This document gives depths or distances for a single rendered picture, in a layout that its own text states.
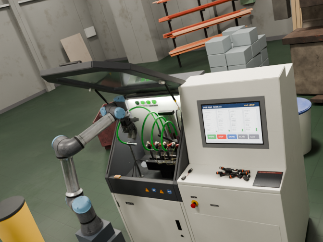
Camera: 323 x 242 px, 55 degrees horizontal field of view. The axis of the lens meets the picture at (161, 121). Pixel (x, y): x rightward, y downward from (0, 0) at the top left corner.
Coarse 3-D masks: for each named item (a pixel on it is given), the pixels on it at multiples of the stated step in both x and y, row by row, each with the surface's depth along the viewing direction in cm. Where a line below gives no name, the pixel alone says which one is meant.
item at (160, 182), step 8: (112, 176) 254; (112, 184) 256; (120, 184) 251; (128, 184) 245; (136, 184) 241; (144, 184) 236; (152, 184) 231; (160, 184) 227; (168, 184) 223; (120, 192) 256; (128, 192) 250; (136, 192) 245; (144, 192) 240; (152, 192) 236; (176, 200) 227
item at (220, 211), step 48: (192, 96) 218; (240, 96) 200; (288, 96) 209; (192, 144) 228; (288, 144) 204; (192, 192) 215; (240, 192) 194; (288, 192) 200; (240, 240) 214; (288, 240) 196
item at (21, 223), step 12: (0, 204) 332; (12, 204) 324; (24, 204) 325; (0, 216) 309; (12, 216) 310; (24, 216) 320; (0, 228) 309; (12, 228) 312; (24, 228) 320; (36, 228) 337; (12, 240) 317; (24, 240) 322; (36, 240) 333
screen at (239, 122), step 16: (256, 96) 195; (208, 112) 215; (224, 112) 208; (240, 112) 202; (256, 112) 197; (208, 128) 218; (224, 128) 211; (240, 128) 205; (256, 128) 199; (208, 144) 221; (224, 144) 214; (240, 144) 208; (256, 144) 202
